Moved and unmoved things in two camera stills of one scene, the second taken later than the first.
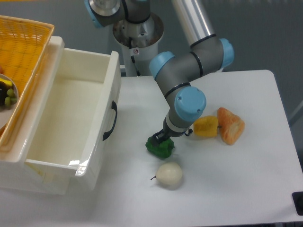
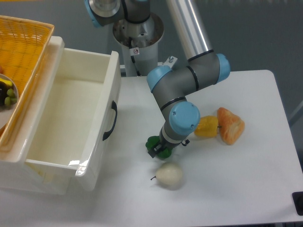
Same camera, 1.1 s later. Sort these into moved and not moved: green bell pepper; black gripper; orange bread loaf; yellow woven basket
Moved: black gripper
Not moved: orange bread loaf; yellow woven basket; green bell pepper
